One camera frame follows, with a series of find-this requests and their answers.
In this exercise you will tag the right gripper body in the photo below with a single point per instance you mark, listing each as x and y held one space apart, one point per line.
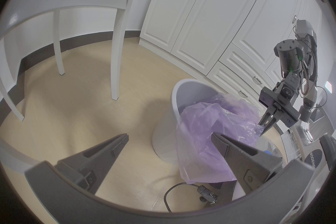
288 115

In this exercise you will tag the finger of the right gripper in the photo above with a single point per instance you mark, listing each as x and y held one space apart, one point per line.
266 118
271 123

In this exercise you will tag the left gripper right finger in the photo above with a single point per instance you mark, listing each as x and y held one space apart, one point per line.
246 165

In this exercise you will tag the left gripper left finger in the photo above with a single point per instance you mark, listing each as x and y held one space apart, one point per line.
89 165

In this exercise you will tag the purple plastic bag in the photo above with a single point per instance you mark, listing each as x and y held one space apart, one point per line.
199 139

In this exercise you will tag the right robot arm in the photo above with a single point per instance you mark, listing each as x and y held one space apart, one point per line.
288 52

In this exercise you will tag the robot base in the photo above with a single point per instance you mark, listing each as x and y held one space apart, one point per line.
312 158

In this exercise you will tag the white trash bin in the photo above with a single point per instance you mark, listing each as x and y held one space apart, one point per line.
168 133

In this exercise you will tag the white wardrobe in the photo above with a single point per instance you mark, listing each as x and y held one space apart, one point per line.
210 7

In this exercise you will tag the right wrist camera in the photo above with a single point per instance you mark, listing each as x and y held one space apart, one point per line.
286 92

